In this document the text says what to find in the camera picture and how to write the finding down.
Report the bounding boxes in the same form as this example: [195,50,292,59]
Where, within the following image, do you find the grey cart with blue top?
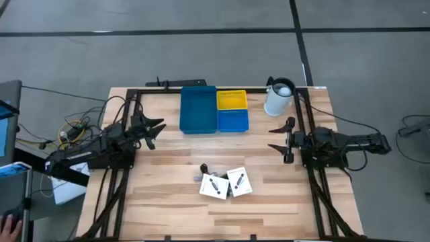
[0,161,33,242]

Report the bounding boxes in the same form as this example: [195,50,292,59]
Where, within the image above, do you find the yellow slotted plastic basket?
[216,89,249,111]

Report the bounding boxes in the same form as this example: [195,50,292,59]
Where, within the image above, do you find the grey computer monitor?
[0,79,23,167]

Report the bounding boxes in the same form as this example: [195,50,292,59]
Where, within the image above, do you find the black diagonal bar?
[13,147,90,188]

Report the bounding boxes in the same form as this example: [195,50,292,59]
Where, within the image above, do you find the grey floor device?
[398,117,430,138]

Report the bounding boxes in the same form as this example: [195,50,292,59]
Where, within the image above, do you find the thin black floor cable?
[21,85,108,102]

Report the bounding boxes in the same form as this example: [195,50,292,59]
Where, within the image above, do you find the white cardboard box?
[50,163,91,205]

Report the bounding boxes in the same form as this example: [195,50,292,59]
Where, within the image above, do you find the black computer mouse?
[2,208,23,223]

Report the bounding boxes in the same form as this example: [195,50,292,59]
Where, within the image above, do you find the person's hand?
[0,214,23,242]

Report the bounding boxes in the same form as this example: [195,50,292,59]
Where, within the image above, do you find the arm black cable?
[341,140,369,172]
[102,95,142,135]

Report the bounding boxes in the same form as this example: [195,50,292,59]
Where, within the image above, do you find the black cable bundle red tie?
[200,163,229,179]

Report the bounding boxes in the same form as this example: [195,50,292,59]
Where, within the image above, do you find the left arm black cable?
[102,95,142,135]

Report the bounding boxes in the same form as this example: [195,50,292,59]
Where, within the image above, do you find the white microphone product box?
[226,167,253,198]
[199,173,230,200]

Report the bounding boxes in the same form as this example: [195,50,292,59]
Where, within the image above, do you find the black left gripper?
[130,113,167,151]

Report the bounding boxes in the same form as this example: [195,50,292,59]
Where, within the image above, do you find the black power cable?
[297,95,382,135]

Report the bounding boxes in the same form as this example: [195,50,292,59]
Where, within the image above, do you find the white cylindrical container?
[263,77,296,118]

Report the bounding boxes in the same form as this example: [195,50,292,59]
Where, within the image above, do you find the large teal plastic bin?
[179,85,218,135]

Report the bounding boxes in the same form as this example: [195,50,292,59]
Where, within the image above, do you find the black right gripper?
[267,116,306,165]

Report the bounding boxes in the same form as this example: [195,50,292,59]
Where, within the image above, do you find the small blue slotted basket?
[217,109,250,133]

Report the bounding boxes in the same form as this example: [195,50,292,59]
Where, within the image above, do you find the black bar device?
[145,76,208,87]

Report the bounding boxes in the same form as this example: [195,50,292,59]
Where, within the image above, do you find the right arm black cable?
[341,140,369,172]

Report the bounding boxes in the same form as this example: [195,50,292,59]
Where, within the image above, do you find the yellow cable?
[15,120,85,151]

